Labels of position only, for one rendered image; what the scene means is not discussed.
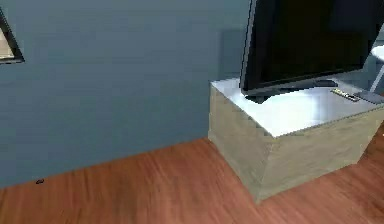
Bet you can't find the grey remote control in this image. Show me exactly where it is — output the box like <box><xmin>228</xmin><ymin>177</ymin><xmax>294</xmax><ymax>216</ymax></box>
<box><xmin>330</xmin><ymin>88</ymin><xmax>361</xmax><ymax>103</ymax></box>

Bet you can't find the black framed picture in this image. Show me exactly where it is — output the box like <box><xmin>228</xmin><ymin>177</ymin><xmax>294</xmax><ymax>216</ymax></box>
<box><xmin>0</xmin><ymin>7</ymin><xmax>26</xmax><ymax>65</ymax></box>

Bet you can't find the beige television stand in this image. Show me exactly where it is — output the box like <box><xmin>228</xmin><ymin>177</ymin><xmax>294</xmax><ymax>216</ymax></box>
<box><xmin>207</xmin><ymin>77</ymin><xmax>384</xmax><ymax>204</ymax></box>

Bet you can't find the black television set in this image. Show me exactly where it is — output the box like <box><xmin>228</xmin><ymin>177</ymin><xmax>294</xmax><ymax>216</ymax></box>
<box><xmin>239</xmin><ymin>0</ymin><xmax>384</xmax><ymax>104</ymax></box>

